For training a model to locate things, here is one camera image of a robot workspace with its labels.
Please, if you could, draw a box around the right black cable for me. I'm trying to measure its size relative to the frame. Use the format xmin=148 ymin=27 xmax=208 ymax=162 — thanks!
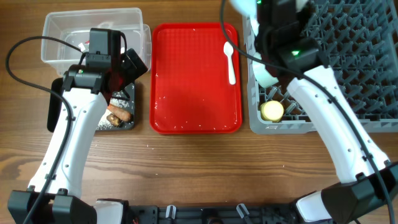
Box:
xmin=219 ymin=0 xmax=396 ymax=224

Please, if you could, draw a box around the white rice pile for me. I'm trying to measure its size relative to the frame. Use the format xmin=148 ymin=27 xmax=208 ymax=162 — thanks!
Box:
xmin=96 ymin=92 xmax=135 ymax=131

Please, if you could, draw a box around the black waste tray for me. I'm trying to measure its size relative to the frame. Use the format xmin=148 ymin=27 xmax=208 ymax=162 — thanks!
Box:
xmin=47 ymin=83 xmax=136 ymax=132

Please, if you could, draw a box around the light blue bowl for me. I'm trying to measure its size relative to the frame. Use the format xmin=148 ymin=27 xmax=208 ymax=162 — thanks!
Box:
xmin=249 ymin=17 xmax=259 ymax=36

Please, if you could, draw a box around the mint green bowl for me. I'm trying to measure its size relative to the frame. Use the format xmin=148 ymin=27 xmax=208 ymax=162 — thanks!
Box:
xmin=252 ymin=61 xmax=279 ymax=88

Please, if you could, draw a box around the red serving tray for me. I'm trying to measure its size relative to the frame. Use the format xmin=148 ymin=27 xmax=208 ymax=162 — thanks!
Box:
xmin=149 ymin=22 xmax=243 ymax=134

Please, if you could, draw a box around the orange carrot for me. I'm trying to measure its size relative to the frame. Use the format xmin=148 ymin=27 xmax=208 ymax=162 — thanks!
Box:
xmin=108 ymin=104 xmax=133 ymax=122

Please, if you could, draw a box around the black cable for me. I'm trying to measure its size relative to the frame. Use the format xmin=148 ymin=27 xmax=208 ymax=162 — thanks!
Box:
xmin=5 ymin=30 xmax=128 ymax=224
xmin=219 ymin=0 xmax=396 ymax=224

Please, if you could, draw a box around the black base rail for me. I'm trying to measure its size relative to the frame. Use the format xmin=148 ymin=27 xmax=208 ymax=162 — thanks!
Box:
xmin=130 ymin=205 xmax=299 ymax=224

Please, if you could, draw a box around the white tissue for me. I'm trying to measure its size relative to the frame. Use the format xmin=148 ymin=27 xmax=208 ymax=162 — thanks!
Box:
xmin=78 ymin=41 xmax=90 ymax=52

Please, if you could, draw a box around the clear plastic bin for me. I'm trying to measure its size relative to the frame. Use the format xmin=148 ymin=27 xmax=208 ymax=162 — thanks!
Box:
xmin=41 ymin=7 xmax=152 ymax=76

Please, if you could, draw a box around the white plastic spoon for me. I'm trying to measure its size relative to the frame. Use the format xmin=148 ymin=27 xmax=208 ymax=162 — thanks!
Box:
xmin=223 ymin=42 xmax=236 ymax=85

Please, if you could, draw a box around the left black cable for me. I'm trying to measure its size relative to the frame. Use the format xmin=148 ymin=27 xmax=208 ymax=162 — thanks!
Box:
xmin=5 ymin=30 xmax=128 ymax=224

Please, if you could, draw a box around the brown food chunk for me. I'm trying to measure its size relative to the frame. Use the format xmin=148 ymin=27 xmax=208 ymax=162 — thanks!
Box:
xmin=106 ymin=114 xmax=123 ymax=128

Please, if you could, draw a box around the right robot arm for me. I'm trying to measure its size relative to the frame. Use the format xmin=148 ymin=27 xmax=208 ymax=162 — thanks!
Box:
xmin=255 ymin=1 xmax=397 ymax=223

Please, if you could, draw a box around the light blue plate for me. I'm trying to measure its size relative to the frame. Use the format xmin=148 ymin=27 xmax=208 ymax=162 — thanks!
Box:
xmin=229 ymin=0 xmax=257 ymax=17

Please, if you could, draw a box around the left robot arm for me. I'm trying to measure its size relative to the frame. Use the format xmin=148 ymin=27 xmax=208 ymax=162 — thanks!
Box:
xmin=7 ymin=28 xmax=147 ymax=223

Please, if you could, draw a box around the grey dishwasher rack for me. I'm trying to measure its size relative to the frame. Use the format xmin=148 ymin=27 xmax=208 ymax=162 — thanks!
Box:
xmin=247 ymin=0 xmax=397 ymax=134

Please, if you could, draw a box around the yellow plastic cup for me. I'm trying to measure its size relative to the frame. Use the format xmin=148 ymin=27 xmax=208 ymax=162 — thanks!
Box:
xmin=260 ymin=101 xmax=284 ymax=122

